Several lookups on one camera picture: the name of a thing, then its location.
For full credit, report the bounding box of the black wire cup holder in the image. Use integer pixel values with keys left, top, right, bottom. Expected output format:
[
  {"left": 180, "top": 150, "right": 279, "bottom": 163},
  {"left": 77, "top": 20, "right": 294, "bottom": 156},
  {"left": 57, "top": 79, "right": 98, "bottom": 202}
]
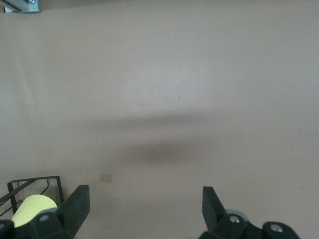
[{"left": 0, "top": 175, "right": 63, "bottom": 220}]

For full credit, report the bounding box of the white metal corner bracket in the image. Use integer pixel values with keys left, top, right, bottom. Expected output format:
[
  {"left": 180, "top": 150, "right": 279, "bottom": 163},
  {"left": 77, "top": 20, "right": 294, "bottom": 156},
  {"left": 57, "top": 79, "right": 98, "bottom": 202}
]
[{"left": 4, "top": 0, "right": 42, "bottom": 14}]

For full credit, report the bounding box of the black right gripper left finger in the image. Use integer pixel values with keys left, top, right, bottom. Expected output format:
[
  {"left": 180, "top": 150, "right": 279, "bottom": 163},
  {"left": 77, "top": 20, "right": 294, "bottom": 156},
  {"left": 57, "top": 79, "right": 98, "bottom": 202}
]
[{"left": 0, "top": 184, "right": 90, "bottom": 239}]

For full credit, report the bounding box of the yellow cup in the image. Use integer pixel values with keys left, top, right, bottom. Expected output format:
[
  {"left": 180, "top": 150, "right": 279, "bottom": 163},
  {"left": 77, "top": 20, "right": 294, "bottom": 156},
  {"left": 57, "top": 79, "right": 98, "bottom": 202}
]
[{"left": 11, "top": 194, "right": 58, "bottom": 228}]

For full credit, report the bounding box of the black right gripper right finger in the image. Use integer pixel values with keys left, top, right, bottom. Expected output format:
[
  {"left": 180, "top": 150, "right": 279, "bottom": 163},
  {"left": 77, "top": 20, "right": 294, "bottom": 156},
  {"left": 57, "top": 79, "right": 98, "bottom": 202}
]
[{"left": 198, "top": 186, "right": 301, "bottom": 239}]

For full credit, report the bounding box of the aluminium frame profile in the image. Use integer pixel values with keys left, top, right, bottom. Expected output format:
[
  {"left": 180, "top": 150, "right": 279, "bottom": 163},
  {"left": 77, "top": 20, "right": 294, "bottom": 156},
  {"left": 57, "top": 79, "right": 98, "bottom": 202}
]
[{"left": 0, "top": 0, "right": 30, "bottom": 11}]

